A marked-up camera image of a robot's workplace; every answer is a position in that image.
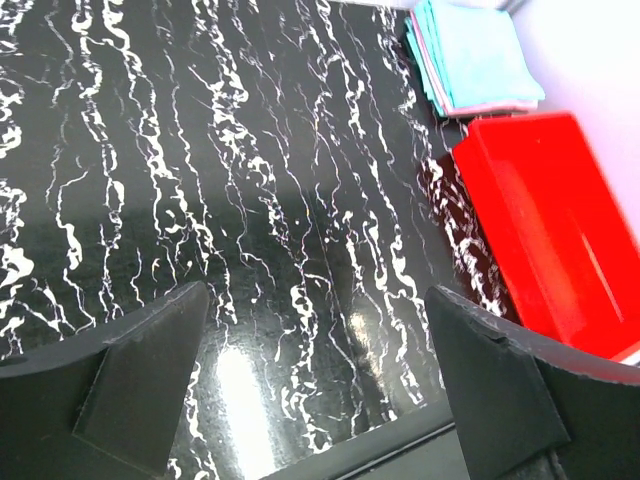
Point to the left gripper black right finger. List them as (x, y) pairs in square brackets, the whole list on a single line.
[(528, 407)]

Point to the folded light blue t shirt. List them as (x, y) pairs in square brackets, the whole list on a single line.
[(476, 52)]

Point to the red plastic bin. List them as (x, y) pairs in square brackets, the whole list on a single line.
[(563, 247)]

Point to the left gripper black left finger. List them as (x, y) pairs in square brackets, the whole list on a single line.
[(106, 403)]

